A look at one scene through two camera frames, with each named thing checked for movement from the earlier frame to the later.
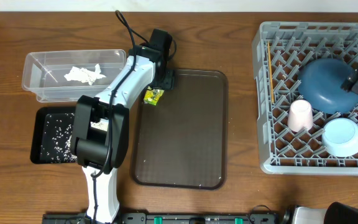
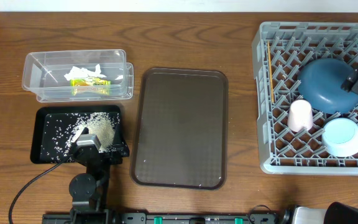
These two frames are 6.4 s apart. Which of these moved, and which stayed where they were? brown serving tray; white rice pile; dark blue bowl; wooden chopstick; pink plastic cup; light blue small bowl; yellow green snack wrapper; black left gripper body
Moved: white rice pile; black left gripper body; yellow green snack wrapper
Stayed: wooden chopstick; dark blue bowl; light blue small bowl; brown serving tray; pink plastic cup
